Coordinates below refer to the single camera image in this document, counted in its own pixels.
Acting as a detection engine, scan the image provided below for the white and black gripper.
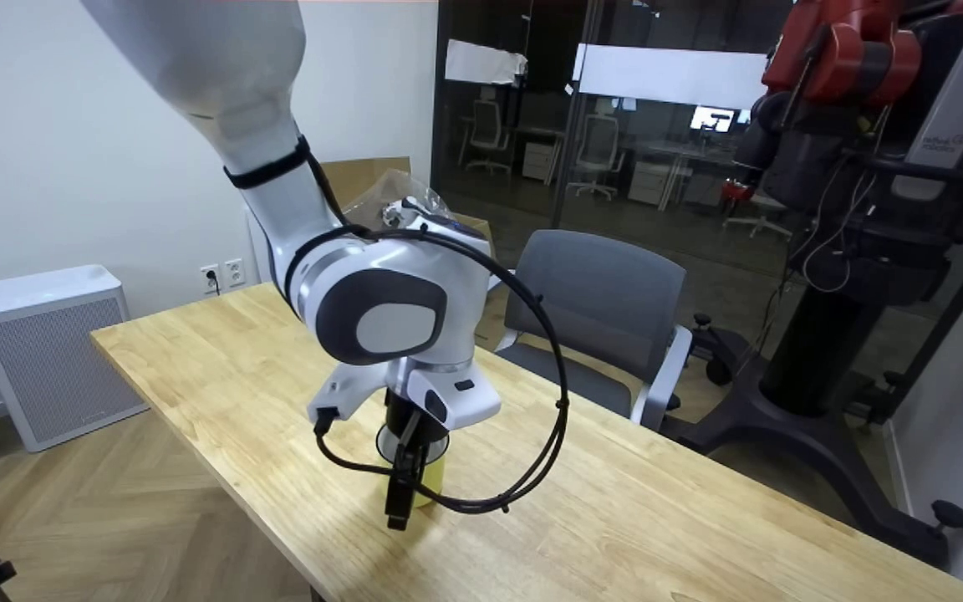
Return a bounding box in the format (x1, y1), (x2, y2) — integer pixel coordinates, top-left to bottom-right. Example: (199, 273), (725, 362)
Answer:
(308, 362), (502, 532)

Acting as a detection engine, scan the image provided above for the yellow enamel mug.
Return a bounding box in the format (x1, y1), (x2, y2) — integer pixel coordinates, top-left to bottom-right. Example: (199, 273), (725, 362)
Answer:
(376, 425), (451, 509)

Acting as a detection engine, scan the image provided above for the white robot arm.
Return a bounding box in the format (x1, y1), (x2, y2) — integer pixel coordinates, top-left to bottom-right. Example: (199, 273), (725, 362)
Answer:
(82, 0), (499, 530)

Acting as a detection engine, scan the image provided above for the grey office chair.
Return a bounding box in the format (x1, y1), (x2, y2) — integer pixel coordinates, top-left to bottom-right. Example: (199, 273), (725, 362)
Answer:
(499, 230), (691, 433)

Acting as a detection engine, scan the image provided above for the cardboard box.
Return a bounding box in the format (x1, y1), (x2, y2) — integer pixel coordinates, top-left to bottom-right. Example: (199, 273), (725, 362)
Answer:
(318, 155), (496, 243)

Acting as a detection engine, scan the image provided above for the white background office chair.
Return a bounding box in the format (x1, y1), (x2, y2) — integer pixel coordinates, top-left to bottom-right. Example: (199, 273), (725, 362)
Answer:
(565, 115), (621, 201)

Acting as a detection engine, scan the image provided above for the white air purifier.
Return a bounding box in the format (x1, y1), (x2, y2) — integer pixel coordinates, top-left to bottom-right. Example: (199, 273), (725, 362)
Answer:
(0, 263), (143, 452)

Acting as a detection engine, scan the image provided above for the lit computer monitor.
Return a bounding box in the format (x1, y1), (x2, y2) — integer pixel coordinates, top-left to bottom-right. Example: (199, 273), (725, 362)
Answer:
(689, 103), (736, 135)

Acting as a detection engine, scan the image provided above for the red and black robot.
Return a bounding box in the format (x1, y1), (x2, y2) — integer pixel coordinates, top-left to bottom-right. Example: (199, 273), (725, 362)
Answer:
(662, 0), (963, 569)

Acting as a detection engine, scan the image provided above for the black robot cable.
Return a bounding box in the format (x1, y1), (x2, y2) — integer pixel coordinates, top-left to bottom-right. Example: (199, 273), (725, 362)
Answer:
(282, 132), (573, 518)

